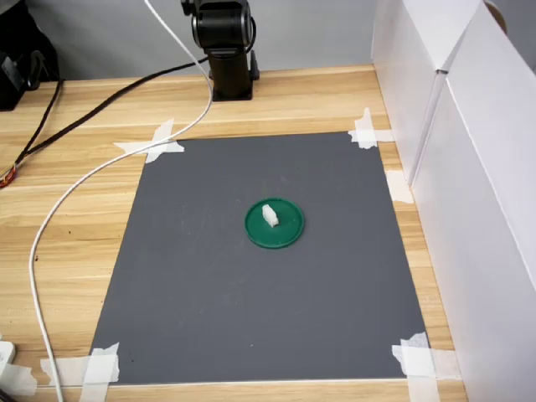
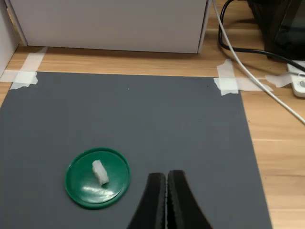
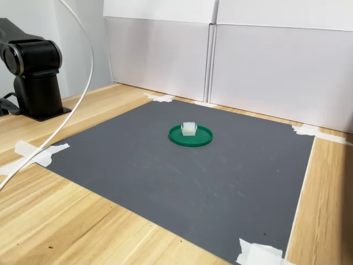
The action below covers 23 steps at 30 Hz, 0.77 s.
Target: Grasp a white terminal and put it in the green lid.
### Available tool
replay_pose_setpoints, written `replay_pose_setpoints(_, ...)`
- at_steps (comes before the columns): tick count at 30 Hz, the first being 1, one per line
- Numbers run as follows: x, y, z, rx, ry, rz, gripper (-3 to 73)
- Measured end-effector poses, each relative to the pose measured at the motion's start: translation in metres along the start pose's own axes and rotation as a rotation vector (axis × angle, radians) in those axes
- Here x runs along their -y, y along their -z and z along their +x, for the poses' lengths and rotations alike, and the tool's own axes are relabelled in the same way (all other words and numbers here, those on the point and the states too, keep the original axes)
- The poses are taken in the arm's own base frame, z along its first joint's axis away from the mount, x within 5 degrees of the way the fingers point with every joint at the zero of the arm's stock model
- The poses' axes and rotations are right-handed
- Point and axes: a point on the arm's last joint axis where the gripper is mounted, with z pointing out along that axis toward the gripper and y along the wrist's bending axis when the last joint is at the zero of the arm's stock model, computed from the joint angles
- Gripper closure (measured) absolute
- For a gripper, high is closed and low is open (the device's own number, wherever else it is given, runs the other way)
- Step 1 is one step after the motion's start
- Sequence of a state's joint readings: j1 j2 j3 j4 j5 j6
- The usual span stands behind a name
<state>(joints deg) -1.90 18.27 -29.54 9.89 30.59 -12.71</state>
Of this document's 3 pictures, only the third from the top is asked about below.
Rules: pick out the small white plastic terminal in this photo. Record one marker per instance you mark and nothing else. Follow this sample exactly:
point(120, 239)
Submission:
point(189, 129)

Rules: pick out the round green plastic lid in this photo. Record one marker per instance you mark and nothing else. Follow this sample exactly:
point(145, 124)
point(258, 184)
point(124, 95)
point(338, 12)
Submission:
point(198, 139)

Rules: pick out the white tape piece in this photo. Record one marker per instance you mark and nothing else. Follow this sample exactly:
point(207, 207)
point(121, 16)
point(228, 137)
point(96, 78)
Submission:
point(259, 252)
point(205, 104)
point(311, 129)
point(44, 154)

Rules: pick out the dark grey mat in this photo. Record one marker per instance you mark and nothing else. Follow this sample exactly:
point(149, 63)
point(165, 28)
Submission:
point(179, 179)

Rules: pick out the white partition box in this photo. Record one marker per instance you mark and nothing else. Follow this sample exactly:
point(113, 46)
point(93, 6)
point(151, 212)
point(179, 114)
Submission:
point(281, 69)
point(157, 55)

